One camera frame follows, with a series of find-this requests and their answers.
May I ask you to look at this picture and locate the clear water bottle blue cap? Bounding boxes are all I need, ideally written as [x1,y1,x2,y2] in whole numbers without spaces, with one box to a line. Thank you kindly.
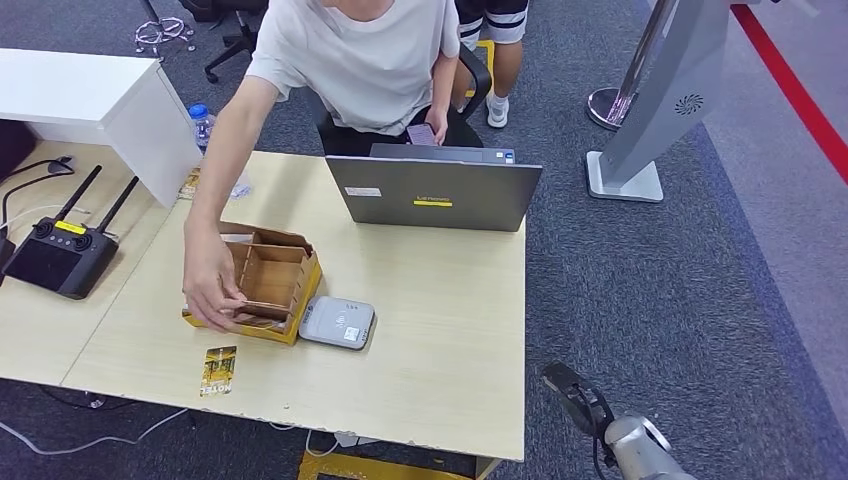
[188,103,253,200]

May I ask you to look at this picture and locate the yellow base plate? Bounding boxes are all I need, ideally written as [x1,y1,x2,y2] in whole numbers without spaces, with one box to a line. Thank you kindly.
[296,451,478,480]

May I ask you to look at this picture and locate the black cable with plug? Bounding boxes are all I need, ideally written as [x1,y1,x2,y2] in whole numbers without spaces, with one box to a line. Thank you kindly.
[0,155,77,190]

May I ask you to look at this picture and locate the black remote controller with antennas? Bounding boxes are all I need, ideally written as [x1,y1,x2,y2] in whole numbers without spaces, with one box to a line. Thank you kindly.
[3,165,142,301]

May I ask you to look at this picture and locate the person's right hand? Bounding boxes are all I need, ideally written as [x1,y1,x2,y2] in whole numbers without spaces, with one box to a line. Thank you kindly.
[182,221,250,334]

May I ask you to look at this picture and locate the white cabinet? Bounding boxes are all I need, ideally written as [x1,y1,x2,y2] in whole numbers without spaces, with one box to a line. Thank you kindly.
[0,47,205,209]

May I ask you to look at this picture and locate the grey card reader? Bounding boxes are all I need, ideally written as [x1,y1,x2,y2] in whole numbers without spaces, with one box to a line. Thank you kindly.
[298,296,377,351]

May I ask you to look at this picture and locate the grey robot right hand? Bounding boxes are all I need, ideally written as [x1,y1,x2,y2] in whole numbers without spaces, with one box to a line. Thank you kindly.
[541,360,617,439]

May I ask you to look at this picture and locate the black office chair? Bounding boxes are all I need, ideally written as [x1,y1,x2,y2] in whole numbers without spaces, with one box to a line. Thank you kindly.
[178,0,270,84]
[307,42,495,157]

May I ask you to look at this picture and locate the black rounded object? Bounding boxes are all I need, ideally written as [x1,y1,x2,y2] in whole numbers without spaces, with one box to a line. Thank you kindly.
[0,119,39,185]

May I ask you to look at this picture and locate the small black device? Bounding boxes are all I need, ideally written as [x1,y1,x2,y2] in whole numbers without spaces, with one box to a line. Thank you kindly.
[0,238,18,287]

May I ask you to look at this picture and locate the chrome stanchion post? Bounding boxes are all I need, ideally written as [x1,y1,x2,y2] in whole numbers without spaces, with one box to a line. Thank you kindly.
[586,0,680,132]

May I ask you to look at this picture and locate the white shoe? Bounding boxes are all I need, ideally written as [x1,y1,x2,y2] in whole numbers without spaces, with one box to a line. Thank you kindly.
[485,94,511,130]

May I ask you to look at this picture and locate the grey laptop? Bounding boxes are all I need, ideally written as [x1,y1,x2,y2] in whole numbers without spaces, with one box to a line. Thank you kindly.
[324,142,545,234]

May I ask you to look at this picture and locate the person's left hand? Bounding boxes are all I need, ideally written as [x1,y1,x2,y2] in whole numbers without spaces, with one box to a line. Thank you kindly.
[423,105,450,146]

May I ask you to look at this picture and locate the black floor cable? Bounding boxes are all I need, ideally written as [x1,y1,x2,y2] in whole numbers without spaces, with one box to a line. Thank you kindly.
[39,384,111,412]

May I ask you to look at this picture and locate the brown cardboard card box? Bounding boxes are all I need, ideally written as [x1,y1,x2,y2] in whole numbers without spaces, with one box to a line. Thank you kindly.
[182,221,325,347]

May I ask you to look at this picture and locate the pink white wire bundle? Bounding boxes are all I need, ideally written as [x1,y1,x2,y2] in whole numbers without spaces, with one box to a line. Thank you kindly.
[134,17,198,56]

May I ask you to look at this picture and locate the grey kiosk stand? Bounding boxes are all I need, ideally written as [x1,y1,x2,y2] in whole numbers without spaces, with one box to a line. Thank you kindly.
[584,0,783,203]

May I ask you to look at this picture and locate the seated person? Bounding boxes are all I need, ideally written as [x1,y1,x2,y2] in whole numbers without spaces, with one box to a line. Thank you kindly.
[182,0,495,334]

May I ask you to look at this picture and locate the white floor cable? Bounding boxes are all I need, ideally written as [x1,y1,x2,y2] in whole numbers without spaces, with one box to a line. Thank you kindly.
[0,407,190,458]

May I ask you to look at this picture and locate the dark smartphone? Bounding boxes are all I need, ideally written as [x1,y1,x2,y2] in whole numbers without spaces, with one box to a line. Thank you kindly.
[405,123,439,147]

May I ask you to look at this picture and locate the standing person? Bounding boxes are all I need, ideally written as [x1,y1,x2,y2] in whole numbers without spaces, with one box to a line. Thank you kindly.
[452,0,531,130]

